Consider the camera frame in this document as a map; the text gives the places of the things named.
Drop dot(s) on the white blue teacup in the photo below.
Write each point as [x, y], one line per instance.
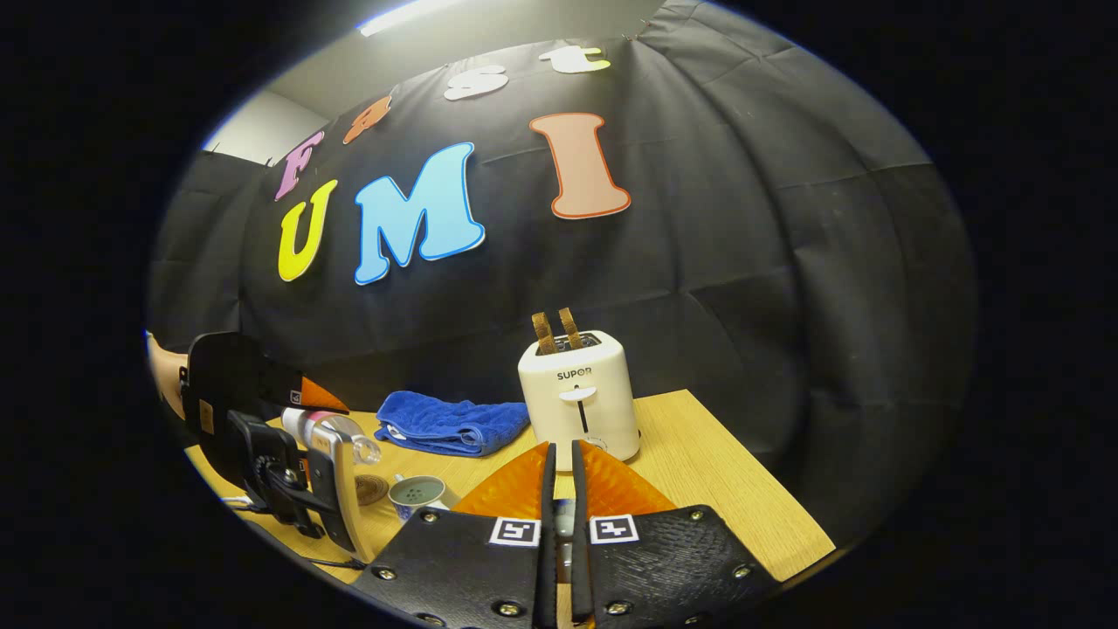
[417, 496]

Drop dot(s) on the round wooden coaster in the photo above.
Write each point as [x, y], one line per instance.
[370, 489]

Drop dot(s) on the clear plastic water bottle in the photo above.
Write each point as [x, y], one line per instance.
[336, 430]

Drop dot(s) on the blue towel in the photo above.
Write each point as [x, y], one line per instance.
[450, 421]

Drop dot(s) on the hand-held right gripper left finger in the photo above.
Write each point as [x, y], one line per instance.
[454, 559]

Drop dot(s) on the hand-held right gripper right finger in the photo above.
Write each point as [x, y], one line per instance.
[672, 559]

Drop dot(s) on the white toaster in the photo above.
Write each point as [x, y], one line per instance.
[581, 402]

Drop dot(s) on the black backdrop cloth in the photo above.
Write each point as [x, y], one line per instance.
[742, 262]

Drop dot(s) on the ceiling light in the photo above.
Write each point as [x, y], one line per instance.
[406, 16]

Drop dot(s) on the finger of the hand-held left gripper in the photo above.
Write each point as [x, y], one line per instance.
[316, 397]
[336, 489]

